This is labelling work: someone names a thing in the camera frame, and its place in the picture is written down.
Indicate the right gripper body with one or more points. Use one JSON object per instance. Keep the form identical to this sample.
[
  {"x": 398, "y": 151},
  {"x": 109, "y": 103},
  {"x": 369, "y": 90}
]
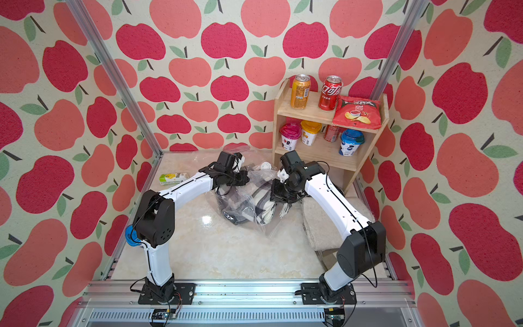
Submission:
[{"x": 284, "y": 191}]

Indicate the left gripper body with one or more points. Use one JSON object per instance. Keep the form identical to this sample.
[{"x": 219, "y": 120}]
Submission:
[{"x": 235, "y": 178}]

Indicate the cream grey plaid scarf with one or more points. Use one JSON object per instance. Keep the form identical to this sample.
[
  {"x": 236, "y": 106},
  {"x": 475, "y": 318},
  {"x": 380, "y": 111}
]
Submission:
[{"x": 251, "y": 203}]

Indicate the clear plastic vacuum bag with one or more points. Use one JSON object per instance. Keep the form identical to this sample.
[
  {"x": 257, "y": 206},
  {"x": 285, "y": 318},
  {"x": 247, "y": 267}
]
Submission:
[{"x": 256, "y": 175}]

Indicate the cream fuzzy scarf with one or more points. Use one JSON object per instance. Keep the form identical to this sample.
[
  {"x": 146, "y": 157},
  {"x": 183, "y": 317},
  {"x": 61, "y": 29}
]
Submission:
[{"x": 320, "y": 230}]

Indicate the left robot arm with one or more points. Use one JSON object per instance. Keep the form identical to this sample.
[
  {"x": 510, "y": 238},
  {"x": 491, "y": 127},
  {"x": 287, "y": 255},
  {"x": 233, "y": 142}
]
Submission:
[{"x": 154, "y": 222}]

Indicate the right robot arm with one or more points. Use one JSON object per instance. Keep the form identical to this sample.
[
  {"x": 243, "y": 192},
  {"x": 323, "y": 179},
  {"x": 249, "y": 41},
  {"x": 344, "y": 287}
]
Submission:
[{"x": 363, "y": 246}]

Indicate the white vacuum bag valve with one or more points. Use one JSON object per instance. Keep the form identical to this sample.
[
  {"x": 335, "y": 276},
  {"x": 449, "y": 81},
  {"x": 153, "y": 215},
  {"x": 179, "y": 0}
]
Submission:
[{"x": 266, "y": 166}]

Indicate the red chips bag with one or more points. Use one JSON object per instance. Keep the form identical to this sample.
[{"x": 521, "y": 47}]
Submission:
[{"x": 360, "y": 113}]

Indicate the pink lid cup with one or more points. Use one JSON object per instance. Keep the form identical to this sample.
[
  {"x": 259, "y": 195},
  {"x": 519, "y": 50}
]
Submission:
[{"x": 290, "y": 135}]

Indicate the wooden two-tier shelf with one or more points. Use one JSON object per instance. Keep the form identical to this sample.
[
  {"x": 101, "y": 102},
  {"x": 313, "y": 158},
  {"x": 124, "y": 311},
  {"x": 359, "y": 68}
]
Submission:
[{"x": 322, "y": 149}]

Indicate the yellow lid cup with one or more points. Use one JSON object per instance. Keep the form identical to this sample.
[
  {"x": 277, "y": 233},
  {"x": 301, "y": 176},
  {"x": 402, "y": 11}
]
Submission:
[{"x": 310, "y": 131}]

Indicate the red can lower shelf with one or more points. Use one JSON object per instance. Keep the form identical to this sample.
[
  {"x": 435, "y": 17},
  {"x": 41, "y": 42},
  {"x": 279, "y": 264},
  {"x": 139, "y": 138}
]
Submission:
[{"x": 332, "y": 133}]

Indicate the green white drink carton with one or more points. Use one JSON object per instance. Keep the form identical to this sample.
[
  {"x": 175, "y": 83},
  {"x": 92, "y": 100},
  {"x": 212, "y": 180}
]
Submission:
[{"x": 173, "y": 178}]

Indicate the blue lid cup on shelf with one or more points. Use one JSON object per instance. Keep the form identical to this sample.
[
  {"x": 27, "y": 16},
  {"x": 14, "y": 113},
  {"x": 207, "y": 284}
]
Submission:
[{"x": 350, "y": 140}]

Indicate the orange drink can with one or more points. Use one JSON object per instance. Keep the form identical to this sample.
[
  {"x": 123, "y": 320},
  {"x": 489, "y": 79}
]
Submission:
[{"x": 300, "y": 91}]

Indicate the red cola can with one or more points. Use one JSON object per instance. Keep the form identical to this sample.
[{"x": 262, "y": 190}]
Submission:
[{"x": 330, "y": 93}]

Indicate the blue lid cup on table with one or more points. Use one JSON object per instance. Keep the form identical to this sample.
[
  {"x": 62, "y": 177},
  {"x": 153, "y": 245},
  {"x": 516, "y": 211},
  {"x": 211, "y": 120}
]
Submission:
[{"x": 131, "y": 237}]

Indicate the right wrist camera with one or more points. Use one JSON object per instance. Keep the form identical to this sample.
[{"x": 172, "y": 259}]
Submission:
[{"x": 282, "y": 175}]

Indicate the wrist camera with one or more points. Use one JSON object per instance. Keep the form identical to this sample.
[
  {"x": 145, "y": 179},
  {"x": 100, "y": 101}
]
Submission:
[
  {"x": 282, "y": 175},
  {"x": 240, "y": 160}
]

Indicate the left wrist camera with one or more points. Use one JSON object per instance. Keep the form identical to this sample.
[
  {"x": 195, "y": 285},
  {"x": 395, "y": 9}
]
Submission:
[{"x": 240, "y": 160}]

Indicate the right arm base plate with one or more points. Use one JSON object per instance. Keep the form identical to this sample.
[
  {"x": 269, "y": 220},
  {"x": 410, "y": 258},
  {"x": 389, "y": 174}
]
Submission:
[{"x": 321, "y": 294}]

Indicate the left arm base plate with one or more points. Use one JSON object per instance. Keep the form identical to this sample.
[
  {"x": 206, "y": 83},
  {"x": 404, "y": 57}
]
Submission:
[{"x": 172, "y": 293}]

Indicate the aluminium front rail frame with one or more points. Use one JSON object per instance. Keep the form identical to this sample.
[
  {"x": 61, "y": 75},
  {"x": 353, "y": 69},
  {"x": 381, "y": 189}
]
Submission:
[{"x": 249, "y": 303}]

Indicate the right aluminium corner post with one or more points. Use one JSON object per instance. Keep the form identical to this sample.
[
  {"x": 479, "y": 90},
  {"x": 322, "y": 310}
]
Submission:
[{"x": 392, "y": 62}]

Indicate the aluminium corner post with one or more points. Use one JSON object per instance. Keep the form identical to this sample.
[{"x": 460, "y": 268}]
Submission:
[
  {"x": 87, "y": 25},
  {"x": 392, "y": 62}
]

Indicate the left aluminium corner post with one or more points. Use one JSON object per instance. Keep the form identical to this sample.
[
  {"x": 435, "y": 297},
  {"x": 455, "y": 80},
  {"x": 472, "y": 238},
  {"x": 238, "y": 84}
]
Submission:
[{"x": 87, "y": 25}]

